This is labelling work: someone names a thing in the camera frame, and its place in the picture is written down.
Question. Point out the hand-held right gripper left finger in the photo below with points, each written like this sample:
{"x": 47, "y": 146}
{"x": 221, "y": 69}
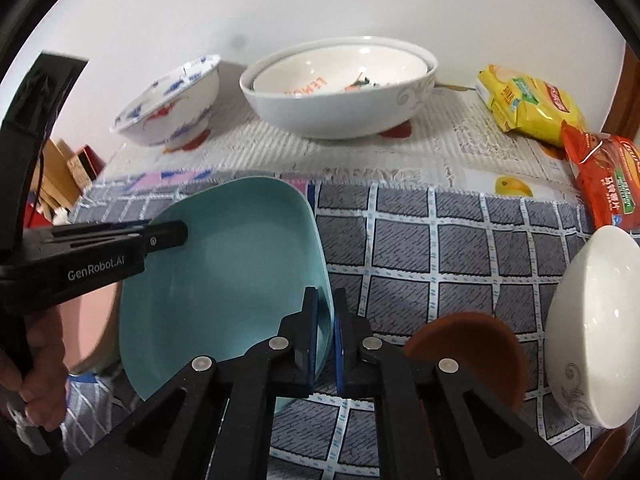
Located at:
{"x": 311, "y": 345}

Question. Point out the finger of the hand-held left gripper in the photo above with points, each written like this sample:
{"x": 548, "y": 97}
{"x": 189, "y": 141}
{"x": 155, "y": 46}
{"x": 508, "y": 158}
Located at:
{"x": 165, "y": 236}

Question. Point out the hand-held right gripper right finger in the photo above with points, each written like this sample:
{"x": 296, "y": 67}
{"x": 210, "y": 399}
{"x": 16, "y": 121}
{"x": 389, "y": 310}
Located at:
{"x": 342, "y": 355}

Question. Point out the teal plastic bowl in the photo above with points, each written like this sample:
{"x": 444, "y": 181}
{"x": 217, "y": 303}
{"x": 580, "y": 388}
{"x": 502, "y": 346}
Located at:
{"x": 225, "y": 285}

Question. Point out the person's left hand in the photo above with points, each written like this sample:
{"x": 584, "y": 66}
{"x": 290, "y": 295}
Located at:
{"x": 45, "y": 360}

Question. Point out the pink bowl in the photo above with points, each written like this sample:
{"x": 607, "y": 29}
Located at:
{"x": 95, "y": 320}

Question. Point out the wooden boards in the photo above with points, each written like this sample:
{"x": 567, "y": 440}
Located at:
{"x": 57, "y": 175}

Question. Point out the red box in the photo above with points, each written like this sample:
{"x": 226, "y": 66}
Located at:
{"x": 91, "y": 157}

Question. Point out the brown bowl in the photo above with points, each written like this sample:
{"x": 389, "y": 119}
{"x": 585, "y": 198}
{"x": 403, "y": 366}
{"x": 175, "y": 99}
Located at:
{"x": 465, "y": 340}
{"x": 612, "y": 450}

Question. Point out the grey checked tablecloth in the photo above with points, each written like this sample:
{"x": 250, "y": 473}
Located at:
{"x": 425, "y": 260}

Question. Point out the white bowl with blue flowers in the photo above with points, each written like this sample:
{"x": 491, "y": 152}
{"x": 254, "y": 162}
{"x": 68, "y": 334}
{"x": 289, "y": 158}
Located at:
{"x": 170, "y": 110}

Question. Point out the large white bowl grey ornament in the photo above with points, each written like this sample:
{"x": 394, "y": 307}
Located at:
{"x": 340, "y": 115}

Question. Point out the newspaper print tablecloth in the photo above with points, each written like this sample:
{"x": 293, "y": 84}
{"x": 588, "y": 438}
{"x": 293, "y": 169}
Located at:
{"x": 450, "y": 160}

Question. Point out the white bowl with orange print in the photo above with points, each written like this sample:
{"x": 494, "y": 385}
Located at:
{"x": 320, "y": 70}

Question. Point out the white bowl with grey ornament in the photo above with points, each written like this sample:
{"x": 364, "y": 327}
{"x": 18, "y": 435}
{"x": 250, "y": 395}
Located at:
{"x": 595, "y": 320}

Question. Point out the yellow snack packet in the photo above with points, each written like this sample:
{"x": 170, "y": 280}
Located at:
{"x": 530, "y": 105}

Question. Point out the orange snack packet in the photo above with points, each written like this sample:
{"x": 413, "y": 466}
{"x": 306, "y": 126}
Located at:
{"x": 610, "y": 175}

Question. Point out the wooden door frame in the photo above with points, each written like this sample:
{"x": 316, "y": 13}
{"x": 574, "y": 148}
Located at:
{"x": 625, "y": 95}

